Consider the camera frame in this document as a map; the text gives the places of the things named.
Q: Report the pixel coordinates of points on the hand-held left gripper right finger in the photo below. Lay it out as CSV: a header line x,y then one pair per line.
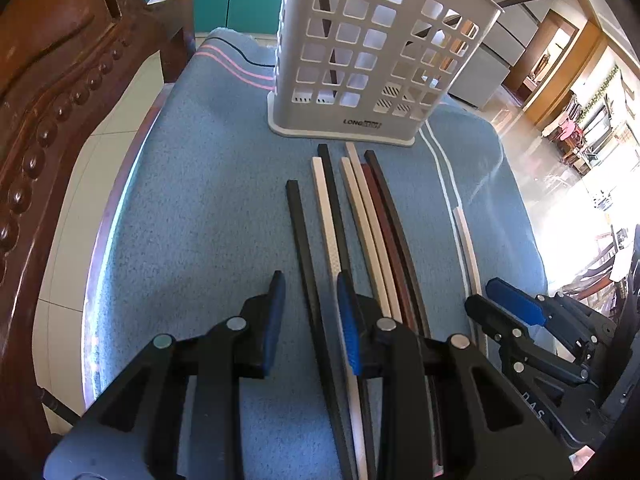
x,y
347,320

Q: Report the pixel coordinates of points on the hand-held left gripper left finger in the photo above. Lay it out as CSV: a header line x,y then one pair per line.
x,y
275,310

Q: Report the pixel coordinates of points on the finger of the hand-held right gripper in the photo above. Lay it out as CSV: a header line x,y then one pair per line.
x,y
492,322
515,302

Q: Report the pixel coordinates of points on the black chopstick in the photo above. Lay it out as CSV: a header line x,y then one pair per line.
x,y
334,200
304,260

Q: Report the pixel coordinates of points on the white chopstick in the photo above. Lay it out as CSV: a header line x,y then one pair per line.
x,y
325,210
356,210
467,245
369,210

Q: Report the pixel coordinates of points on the dark red chopstick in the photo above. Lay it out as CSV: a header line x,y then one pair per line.
x,y
383,220

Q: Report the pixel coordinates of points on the dark brown chopstick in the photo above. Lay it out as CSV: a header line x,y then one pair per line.
x,y
395,220

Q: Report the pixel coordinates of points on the white plastic utensil holder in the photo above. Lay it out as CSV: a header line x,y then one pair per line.
x,y
310,126

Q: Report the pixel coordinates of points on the blue striped towel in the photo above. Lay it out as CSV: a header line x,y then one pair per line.
x,y
210,210

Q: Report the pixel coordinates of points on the pink chair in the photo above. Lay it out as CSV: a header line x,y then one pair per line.
x,y
570,130

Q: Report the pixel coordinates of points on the green garland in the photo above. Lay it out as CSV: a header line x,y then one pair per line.
x,y
600,92

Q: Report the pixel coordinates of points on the grey drawer cabinet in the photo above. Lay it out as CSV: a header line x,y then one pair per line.
x,y
480,70

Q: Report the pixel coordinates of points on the carved wooden chair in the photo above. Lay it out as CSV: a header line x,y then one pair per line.
x,y
50,85

